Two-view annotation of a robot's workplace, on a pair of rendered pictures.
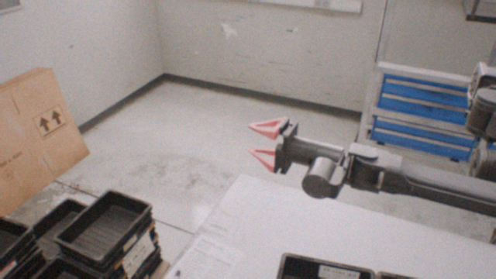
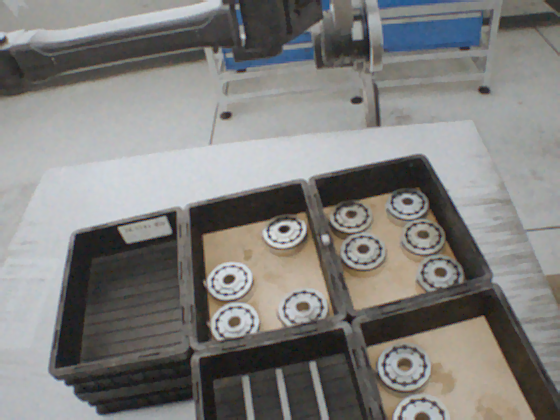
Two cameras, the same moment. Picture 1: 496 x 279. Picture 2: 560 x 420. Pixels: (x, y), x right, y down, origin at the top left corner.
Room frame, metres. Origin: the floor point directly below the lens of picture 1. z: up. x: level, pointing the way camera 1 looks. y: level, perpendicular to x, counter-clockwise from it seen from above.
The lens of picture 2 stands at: (-0.17, -0.39, 1.70)
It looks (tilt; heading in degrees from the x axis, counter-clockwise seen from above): 46 degrees down; 344
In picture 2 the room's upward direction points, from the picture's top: 12 degrees counter-clockwise
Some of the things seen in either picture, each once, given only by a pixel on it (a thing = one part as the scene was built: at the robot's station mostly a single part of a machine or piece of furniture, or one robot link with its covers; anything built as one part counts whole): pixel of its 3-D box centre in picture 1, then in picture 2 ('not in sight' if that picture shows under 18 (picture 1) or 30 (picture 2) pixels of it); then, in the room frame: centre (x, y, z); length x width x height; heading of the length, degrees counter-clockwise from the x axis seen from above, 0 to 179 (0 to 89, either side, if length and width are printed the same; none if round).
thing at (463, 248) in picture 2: not in sight; (392, 242); (0.40, -0.79, 0.87); 0.40 x 0.30 x 0.11; 165
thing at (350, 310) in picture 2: not in sight; (393, 226); (0.40, -0.79, 0.92); 0.40 x 0.30 x 0.02; 165
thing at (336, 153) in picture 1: (328, 160); not in sight; (0.59, -0.16, 1.45); 0.07 x 0.07 x 0.06; 65
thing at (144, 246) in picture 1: (139, 253); not in sight; (1.20, 0.55, 0.41); 0.31 x 0.02 x 0.16; 155
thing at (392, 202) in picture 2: not in sight; (407, 203); (0.49, -0.89, 0.86); 0.10 x 0.10 x 0.01
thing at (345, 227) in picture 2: not in sight; (351, 216); (0.53, -0.75, 0.86); 0.10 x 0.10 x 0.01
